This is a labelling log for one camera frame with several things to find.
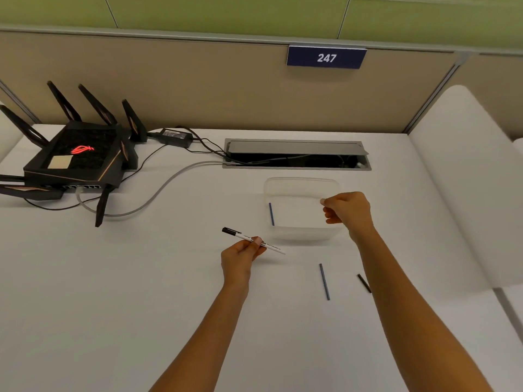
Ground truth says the black power cable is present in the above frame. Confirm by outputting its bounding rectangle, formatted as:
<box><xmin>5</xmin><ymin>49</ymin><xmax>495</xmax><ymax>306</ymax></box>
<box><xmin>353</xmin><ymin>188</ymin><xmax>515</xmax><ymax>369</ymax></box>
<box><xmin>25</xmin><ymin>126</ymin><xmax>229</xmax><ymax>211</ymax></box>

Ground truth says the person's left hand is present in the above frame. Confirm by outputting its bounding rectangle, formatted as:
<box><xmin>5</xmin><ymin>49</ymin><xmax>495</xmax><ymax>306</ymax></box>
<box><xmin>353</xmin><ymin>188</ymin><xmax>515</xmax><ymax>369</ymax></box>
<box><xmin>221</xmin><ymin>237</ymin><xmax>268</xmax><ymax>287</ymax></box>

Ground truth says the person's right forearm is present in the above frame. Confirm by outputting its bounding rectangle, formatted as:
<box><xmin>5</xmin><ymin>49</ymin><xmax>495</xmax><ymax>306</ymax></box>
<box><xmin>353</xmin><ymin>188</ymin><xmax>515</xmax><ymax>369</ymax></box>
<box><xmin>351</xmin><ymin>225</ymin><xmax>494</xmax><ymax>392</ymax></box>

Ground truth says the black router with antennas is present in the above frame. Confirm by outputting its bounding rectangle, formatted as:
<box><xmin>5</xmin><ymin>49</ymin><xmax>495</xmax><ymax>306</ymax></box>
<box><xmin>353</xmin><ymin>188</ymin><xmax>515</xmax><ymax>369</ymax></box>
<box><xmin>0</xmin><ymin>81</ymin><xmax>148</xmax><ymax>228</ymax></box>

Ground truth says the beige desk partition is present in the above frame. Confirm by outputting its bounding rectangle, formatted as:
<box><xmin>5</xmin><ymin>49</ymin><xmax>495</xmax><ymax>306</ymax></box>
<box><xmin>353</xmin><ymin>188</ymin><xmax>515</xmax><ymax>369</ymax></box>
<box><xmin>0</xmin><ymin>24</ymin><xmax>523</xmax><ymax>135</ymax></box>

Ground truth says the black power adapter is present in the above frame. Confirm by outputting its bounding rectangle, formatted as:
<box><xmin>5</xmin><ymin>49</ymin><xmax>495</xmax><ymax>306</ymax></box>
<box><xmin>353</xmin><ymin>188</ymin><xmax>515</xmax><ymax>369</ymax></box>
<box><xmin>147</xmin><ymin>127</ymin><xmax>194</xmax><ymax>148</ymax></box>

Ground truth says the person's right hand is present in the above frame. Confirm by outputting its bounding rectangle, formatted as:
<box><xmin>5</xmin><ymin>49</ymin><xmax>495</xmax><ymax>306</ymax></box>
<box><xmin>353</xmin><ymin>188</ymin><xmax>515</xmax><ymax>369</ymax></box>
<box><xmin>320</xmin><ymin>192</ymin><xmax>376</xmax><ymax>244</ymax></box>

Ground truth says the white side partition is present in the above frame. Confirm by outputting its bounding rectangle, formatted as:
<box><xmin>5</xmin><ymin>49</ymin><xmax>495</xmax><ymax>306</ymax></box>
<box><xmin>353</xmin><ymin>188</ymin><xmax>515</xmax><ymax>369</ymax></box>
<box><xmin>409</xmin><ymin>85</ymin><xmax>523</xmax><ymax>289</ymax></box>

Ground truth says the blue number sign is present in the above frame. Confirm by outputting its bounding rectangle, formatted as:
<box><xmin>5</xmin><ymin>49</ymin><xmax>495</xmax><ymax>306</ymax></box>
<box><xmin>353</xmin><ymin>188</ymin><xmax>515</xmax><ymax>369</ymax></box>
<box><xmin>286</xmin><ymin>45</ymin><xmax>367</xmax><ymax>70</ymax></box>

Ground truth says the person's left forearm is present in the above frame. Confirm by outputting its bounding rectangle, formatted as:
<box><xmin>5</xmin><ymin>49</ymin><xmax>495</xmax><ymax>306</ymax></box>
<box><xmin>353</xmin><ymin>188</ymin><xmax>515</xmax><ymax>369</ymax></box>
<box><xmin>148</xmin><ymin>279</ymin><xmax>250</xmax><ymax>392</ymax></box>

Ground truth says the clear plastic container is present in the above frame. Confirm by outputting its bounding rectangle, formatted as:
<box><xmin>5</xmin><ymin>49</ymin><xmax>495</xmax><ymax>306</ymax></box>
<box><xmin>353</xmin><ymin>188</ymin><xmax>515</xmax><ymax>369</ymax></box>
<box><xmin>263</xmin><ymin>177</ymin><xmax>344</xmax><ymax>241</ymax></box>

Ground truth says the grey desk cable hatch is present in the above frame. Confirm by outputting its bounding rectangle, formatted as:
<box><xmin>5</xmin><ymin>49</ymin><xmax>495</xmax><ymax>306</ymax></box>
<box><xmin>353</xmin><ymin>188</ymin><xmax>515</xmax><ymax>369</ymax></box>
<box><xmin>223</xmin><ymin>139</ymin><xmax>372</xmax><ymax>171</ymax></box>

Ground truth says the white pen with black cap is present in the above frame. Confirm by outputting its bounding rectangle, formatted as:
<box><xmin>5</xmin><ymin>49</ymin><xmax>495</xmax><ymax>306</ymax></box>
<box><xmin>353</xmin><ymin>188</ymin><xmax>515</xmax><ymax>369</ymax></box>
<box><xmin>222</xmin><ymin>227</ymin><xmax>286</xmax><ymax>256</ymax></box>

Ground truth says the grey network cable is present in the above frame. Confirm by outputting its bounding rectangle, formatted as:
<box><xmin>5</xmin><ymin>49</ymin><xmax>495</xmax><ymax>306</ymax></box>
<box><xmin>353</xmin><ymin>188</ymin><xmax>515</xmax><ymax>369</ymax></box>
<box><xmin>75</xmin><ymin>160</ymin><xmax>229</xmax><ymax>218</ymax></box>

